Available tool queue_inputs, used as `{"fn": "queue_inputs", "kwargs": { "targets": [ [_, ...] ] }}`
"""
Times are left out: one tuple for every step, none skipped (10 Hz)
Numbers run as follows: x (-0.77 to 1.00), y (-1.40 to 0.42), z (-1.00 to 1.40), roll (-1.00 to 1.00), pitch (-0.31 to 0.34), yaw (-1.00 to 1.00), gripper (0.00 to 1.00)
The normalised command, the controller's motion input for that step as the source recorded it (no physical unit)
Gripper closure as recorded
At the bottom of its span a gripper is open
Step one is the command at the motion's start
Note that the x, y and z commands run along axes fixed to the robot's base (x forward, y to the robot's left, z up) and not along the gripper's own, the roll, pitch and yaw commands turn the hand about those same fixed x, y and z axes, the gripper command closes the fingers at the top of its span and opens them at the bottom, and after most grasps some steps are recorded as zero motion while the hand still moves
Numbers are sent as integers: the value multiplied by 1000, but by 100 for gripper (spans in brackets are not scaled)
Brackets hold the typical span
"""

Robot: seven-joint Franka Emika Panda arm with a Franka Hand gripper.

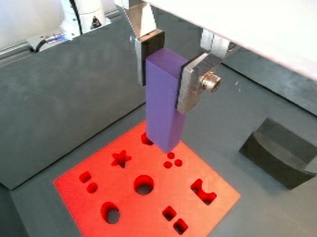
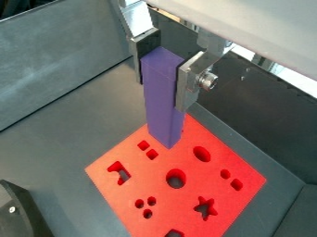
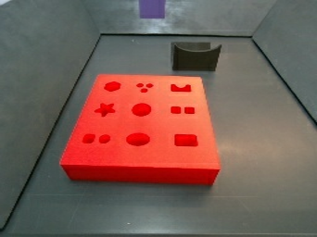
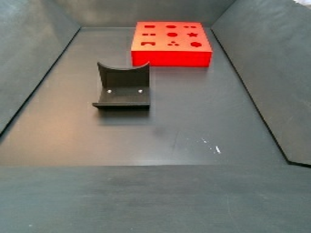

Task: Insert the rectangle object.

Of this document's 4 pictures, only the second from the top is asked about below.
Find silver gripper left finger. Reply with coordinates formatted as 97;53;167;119
117;0;160;83

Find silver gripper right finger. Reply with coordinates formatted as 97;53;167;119
175;29;235;112

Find purple rectangular block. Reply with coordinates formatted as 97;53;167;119
141;47;184;148

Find black mount with screw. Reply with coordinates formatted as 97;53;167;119
0;180;54;237

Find red shape sorter board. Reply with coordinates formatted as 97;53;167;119
85;117;266;237

